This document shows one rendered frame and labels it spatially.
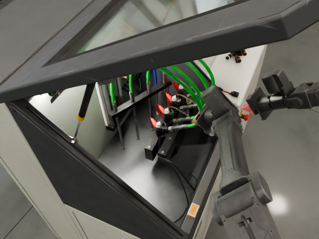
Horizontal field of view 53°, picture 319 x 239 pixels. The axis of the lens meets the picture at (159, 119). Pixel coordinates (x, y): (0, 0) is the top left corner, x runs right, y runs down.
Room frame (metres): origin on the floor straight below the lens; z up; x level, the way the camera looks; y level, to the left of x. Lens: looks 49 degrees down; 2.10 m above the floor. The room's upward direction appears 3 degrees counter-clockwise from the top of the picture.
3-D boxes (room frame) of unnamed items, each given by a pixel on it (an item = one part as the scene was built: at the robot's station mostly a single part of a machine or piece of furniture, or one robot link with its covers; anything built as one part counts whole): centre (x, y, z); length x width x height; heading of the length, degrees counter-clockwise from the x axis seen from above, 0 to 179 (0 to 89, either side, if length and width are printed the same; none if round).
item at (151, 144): (0.93, -0.05, 0.91); 0.34 x 0.10 x 0.15; 153
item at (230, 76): (1.38, -0.45, 0.97); 0.70 x 0.22 x 0.03; 153
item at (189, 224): (0.72, -0.21, 0.87); 0.62 x 0.04 x 0.16; 153
